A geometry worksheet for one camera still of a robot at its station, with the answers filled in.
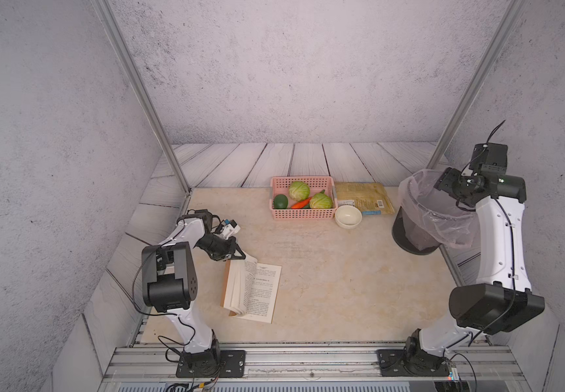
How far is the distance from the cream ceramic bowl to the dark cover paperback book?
32cm

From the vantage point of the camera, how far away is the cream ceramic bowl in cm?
104

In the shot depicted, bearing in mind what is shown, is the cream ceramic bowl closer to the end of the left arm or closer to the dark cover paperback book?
the dark cover paperback book

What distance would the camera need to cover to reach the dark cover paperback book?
0.78 metres
